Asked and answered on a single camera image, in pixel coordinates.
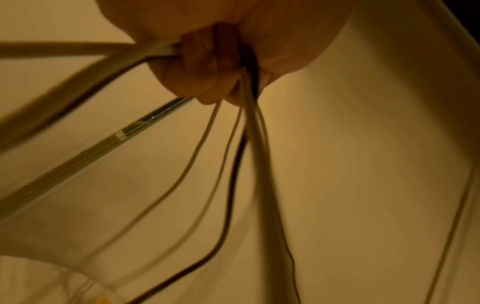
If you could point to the person's left hand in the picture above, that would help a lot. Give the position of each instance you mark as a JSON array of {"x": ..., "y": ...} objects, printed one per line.
[{"x": 225, "y": 35}]

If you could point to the slotted metal wall rail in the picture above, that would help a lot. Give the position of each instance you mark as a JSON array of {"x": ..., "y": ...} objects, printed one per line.
[{"x": 93, "y": 148}]

